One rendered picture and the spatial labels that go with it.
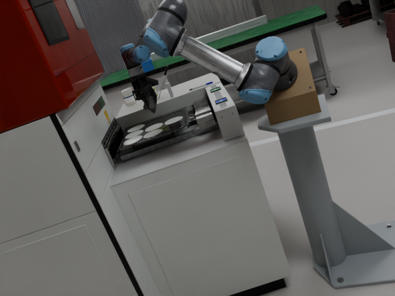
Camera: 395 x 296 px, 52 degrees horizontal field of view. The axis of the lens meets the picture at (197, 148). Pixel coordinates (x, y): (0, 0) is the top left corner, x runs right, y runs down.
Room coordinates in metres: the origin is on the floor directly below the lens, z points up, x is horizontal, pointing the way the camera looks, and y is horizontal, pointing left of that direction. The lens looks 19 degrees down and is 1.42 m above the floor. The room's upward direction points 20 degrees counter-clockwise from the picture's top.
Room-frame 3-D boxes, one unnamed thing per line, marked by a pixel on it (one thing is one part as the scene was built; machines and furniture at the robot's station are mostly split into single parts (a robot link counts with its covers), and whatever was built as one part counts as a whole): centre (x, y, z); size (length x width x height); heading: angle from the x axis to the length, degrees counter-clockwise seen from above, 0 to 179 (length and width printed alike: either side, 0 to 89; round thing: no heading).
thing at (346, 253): (1.68, -0.54, 0.41); 0.51 x 0.44 x 0.82; 71
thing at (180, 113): (2.03, 0.17, 0.90); 0.34 x 0.34 x 0.01; 87
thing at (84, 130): (1.85, 0.41, 1.02); 0.81 x 0.03 x 0.40; 176
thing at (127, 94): (2.51, 0.29, 1.01); 0.07 x 0.07 x 0.10
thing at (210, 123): (2.03, -0.09, 0.87); 0.36 x 0.08 x 0.03; 176
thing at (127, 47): (2.06, 0.15, 1.27); 0.09 x 0.08 x 0.11; 28
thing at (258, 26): (4.82, -0.44, 0.50); 2.79 x 1.11 x 1.01; 73
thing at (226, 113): (1.94, -0.19, 0.89); 0.55 x 0.09 x 0.14; 176
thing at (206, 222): (2.10, 0.06, 0.41); 0.96 x 0.64 x 0.82; 176
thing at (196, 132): (1.90, 0.12, 0.84); 0.50 x 0.02 x 0.03; 86
